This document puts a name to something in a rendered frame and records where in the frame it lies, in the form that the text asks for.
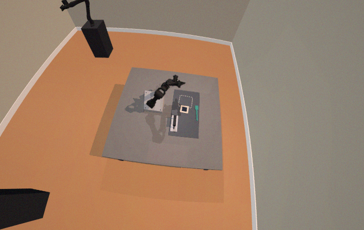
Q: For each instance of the beige tile with dark blue centre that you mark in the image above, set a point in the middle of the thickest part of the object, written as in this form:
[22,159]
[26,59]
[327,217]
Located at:
[184,109]

